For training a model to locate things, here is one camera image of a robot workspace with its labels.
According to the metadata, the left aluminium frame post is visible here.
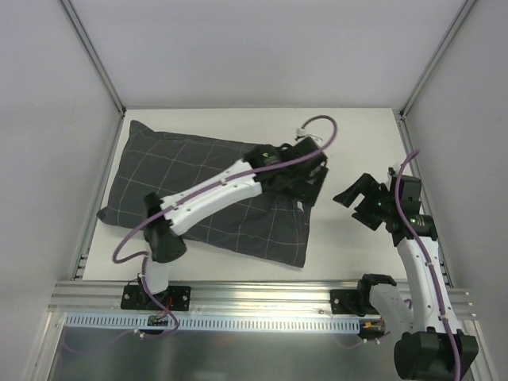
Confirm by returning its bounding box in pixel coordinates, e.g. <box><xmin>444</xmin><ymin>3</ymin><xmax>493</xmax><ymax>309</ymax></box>
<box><xmin>59</xmin><ymin>0</ymin><xmax>127</xmax><ymax>117</ymax></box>

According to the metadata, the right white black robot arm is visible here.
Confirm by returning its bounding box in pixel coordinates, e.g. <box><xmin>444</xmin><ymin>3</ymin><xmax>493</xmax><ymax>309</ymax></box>
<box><xmin>330</xmin><ymin>169</ymin><xmax>479</xmax><ymax>380</ymax></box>

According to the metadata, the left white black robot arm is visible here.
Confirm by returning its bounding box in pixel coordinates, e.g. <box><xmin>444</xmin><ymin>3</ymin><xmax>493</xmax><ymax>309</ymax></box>
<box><xmin>137</xmin><ymin>137</ymin><xmax>328</xmax><ymax>310</ymax></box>

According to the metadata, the aluminium frame post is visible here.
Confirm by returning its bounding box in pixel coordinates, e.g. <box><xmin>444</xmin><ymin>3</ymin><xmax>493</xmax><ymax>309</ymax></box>
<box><xmin>59</xmin><ymin>0</ymin><xmax>127</xmax><ymax>117</ymax></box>
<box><xmin>398</xmin><ymin>0</ymin><xmax>481</xmax><ymax>120</ymax></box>

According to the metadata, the dark grey checked pillowcase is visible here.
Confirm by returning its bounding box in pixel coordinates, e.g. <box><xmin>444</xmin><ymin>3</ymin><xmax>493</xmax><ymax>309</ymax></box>
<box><xmin>98</xmin><ymin>121</ymin><xmax>328</xmax><ymax>267</ymax></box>

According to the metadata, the right aluminium frame post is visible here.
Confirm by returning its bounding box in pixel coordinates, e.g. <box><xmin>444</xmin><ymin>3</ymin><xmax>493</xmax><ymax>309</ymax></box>
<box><xmin>398</xmin><ymin>0</ymin><xmax>481</xmax><ymax>120</ymax></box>

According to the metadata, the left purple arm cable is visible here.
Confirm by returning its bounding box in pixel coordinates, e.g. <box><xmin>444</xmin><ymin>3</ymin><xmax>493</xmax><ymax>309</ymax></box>
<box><xmin>113</xmin><ymin>114</ymin><xmax>341</xmax><ymax>342</ymax></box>

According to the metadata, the aluminium mounting rail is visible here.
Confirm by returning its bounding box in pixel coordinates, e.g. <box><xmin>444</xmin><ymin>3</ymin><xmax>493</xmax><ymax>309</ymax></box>
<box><xmin>47</xmin><ymin>279</ymin><xmax>473</xmax><ymax>318</ymax></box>

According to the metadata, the white slotted cable duct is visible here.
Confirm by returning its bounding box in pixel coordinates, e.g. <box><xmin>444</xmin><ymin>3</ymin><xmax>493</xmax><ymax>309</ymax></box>
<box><xmin>65</xmin><ymin>313</ymin><xmax>360</xmax><ymax>334</ymax></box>

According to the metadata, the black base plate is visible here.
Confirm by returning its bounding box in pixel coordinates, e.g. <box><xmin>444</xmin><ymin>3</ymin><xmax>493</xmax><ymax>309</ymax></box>
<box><xmin>120</xmin><ymin>284</ymin><xmax>191</xmax><ymax>312</ymax></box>
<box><xmin>329</xmin><ymin>289</ymin><xmax>365</xmax><ymax>317</ymax></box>

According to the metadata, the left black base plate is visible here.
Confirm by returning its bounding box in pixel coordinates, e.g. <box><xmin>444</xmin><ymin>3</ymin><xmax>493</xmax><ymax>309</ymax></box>
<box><xmin>120</xmin><ymin>284</ymin><xmax>191</xmax><ymax>312</ymax></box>

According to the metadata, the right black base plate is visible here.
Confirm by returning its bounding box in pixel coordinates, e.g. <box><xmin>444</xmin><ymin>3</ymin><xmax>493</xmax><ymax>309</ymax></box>
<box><xmin>329</xmin><ymin>289</ymin><xmax>365</xmax><ymax>317</ymax></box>

